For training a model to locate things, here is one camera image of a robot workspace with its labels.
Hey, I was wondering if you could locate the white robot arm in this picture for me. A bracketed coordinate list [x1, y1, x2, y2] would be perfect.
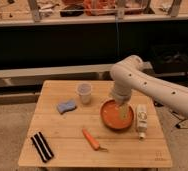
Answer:
[110, 55, 188, 119]

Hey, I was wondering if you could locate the black cable on floor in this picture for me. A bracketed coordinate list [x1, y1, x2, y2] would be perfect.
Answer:
[168, 109, 188, 158]

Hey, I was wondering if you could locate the blue sponge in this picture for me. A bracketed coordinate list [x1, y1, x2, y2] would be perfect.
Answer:
[57, 100, 77, 114]

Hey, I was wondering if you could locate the orange object on shelf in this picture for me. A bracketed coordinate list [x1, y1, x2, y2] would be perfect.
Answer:
[83, 0, 147, 16]

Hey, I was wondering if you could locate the translucent plastic cup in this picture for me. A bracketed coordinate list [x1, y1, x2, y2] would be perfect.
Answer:
[76, 82, 92, 104]

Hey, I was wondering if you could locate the orange round plate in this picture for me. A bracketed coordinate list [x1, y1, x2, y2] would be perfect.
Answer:
[100, 100, 134, 130]

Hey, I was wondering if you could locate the white squeeze bottle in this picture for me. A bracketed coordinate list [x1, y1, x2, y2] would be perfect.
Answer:
[136, 104, 147, 139]

